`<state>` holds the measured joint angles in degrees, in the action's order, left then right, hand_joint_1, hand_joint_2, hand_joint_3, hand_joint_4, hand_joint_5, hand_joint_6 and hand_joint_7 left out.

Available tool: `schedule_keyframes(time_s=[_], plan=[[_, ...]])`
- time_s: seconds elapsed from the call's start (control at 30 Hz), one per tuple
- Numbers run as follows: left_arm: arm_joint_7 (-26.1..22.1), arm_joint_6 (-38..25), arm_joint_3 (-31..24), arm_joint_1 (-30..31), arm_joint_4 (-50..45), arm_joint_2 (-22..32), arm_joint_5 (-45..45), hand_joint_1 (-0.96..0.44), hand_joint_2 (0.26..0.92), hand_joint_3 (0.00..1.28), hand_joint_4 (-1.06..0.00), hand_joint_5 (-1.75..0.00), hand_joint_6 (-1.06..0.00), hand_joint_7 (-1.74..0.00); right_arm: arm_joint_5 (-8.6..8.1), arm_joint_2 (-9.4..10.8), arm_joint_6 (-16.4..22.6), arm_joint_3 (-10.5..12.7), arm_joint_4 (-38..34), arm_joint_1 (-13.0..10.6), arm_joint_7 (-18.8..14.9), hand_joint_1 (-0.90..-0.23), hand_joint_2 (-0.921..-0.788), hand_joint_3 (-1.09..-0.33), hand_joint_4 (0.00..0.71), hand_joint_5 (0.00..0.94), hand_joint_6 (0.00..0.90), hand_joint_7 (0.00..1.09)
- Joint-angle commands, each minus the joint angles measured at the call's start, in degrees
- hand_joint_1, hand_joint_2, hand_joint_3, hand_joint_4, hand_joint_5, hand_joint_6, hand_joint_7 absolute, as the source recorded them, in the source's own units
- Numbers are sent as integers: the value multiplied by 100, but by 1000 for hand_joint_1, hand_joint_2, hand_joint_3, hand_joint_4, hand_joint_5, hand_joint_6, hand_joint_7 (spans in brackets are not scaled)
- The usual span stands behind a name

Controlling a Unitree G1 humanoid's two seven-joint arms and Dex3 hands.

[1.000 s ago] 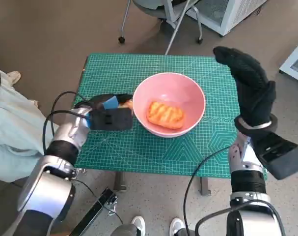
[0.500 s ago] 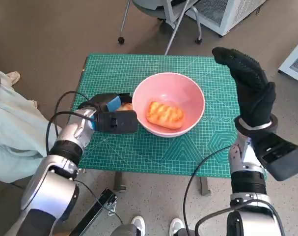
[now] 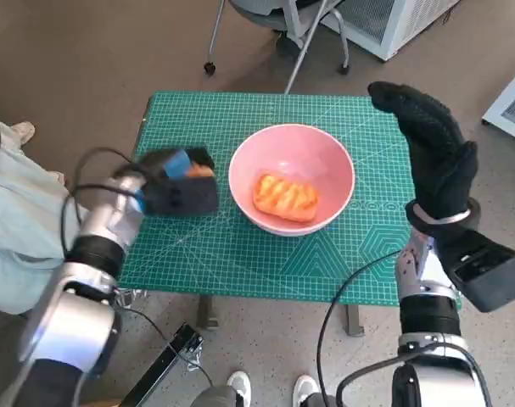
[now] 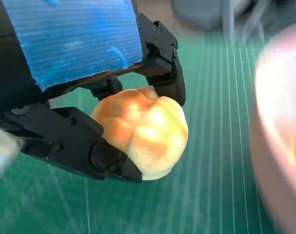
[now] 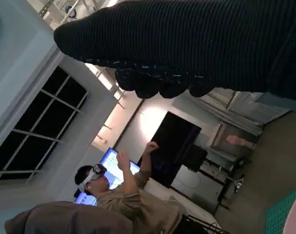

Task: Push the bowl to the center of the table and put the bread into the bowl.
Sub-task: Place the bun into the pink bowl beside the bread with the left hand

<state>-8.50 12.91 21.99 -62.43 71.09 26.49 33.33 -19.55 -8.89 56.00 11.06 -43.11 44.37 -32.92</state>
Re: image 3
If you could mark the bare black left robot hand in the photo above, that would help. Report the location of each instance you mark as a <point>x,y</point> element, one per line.
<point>155,163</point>

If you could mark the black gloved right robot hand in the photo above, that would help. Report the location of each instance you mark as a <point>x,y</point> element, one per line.
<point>439,161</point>

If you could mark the round toy bread bun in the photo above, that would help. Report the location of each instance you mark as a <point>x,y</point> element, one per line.
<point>199,171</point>

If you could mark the grilled toy bread slice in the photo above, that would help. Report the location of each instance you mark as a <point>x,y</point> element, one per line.
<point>284,199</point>

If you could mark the pink bowl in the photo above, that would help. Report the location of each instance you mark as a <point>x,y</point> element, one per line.
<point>291,144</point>

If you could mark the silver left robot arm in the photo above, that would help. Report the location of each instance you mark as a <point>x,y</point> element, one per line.
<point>104,220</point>

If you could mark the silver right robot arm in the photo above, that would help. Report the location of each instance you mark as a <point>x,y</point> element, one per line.
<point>427,318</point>

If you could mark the white vented unit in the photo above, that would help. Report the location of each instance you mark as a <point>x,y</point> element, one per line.
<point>507,97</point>

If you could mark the green cutting mat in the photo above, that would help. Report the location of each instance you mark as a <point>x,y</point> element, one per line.
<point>240,263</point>

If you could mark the white mesh cabinet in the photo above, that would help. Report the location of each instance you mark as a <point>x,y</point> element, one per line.
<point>414,21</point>

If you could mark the person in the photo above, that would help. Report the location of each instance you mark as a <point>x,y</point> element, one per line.
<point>240,386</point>
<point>15,220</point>

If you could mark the grey table leg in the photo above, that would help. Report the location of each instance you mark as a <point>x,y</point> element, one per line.
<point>208,313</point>
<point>354,321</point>

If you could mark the grey office chair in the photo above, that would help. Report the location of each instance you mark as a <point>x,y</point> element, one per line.
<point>257,17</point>

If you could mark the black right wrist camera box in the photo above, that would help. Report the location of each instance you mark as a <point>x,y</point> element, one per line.
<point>490,275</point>

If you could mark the black metal rail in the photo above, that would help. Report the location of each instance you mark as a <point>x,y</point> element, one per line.
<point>168,364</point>

